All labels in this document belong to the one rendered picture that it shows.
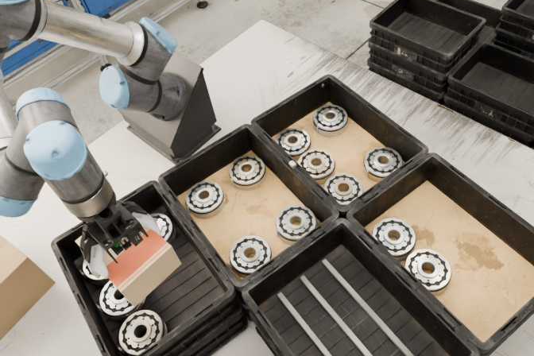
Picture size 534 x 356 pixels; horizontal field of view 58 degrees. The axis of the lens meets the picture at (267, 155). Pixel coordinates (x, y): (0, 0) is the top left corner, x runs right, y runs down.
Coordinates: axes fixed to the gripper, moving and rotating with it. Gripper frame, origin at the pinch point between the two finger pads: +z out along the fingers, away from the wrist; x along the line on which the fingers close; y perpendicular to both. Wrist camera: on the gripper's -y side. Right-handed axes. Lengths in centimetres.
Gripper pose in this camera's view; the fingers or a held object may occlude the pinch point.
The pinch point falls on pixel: (126, 249)
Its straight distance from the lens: 100.0
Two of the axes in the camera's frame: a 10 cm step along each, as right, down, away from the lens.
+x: 6.9, -6.1, 3.9
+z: 1.1, 6.2, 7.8
